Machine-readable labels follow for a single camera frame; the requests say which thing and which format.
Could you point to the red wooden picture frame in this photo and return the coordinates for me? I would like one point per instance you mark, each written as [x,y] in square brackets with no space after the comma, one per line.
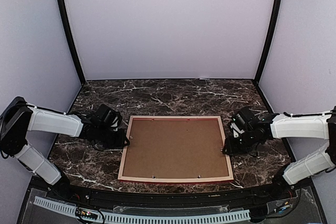
[173,179]

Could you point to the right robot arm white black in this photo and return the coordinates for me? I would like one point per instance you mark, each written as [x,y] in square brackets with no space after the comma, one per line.
[315,125]

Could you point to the black corner post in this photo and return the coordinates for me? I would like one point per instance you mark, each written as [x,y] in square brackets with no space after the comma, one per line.
[70,41]
[268,40]

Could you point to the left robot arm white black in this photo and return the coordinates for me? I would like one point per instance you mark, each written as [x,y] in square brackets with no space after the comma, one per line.
[20,117]

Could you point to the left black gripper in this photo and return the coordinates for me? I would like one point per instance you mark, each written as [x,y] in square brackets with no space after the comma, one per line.
[120,143]

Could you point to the small circuit board with led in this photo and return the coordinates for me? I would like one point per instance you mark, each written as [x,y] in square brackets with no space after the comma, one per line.
[82,213]

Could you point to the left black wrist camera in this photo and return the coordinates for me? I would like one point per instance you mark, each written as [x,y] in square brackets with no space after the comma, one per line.
[105,116]

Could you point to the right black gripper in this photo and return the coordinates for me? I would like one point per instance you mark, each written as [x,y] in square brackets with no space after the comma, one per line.
[231,147]

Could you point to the black right corner post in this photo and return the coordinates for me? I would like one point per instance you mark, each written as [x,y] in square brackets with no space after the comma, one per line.
[268,40]

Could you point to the brown cardboard backing board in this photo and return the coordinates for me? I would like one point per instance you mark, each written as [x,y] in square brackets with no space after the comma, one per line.
[176,148]

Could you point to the black front mounting rail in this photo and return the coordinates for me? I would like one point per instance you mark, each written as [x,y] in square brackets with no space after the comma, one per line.
[116,193]

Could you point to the white slotted cable duct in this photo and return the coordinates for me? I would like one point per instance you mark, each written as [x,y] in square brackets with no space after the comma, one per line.
[147,215]

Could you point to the black left corner post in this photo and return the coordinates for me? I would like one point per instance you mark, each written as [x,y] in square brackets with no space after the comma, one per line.
[70,41]

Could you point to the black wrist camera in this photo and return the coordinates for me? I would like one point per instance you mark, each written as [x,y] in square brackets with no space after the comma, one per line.
[105,116]
[244,119]

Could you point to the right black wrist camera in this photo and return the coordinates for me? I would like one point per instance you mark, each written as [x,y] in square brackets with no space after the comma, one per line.
[244,119]

